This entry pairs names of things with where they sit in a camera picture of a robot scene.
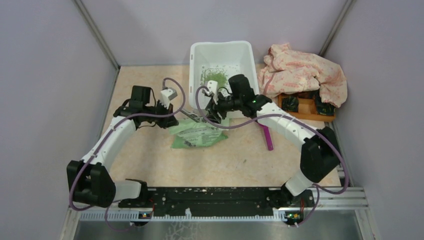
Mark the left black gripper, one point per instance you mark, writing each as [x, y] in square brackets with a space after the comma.
[167, 121]

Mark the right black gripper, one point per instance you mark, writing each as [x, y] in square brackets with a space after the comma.
[213, 109]

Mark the green cat litter bag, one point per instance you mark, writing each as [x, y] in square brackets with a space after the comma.
[190, 134]

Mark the purple plastic scoop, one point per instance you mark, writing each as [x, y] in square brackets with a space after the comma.
[268, 138]

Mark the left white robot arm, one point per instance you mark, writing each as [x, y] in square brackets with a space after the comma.
[89, 179]

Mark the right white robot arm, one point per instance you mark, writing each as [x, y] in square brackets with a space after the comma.
[319, 150]

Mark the green cat litter pile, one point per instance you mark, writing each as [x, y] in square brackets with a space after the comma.
[220, 74]

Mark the white plastic litter box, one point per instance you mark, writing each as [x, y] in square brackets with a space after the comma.
[221, 53]

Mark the dark patterned cloth bundle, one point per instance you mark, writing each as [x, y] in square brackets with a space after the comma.
[290, 104]

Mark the pink patterned cloth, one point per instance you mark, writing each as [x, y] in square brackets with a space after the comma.
[289, 71]

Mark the wooden tray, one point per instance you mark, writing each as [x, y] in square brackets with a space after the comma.
[306, 107]

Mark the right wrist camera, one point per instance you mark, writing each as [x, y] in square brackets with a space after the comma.
[211, 90]

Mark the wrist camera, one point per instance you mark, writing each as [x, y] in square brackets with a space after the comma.
[211, 90]
[167, 95]

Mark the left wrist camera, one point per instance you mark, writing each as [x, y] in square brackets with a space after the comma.
[167, 95]

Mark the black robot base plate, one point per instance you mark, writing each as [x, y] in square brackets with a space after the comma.
[217, 201]

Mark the aluminium frame rail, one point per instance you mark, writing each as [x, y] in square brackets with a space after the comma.
[352, 199]

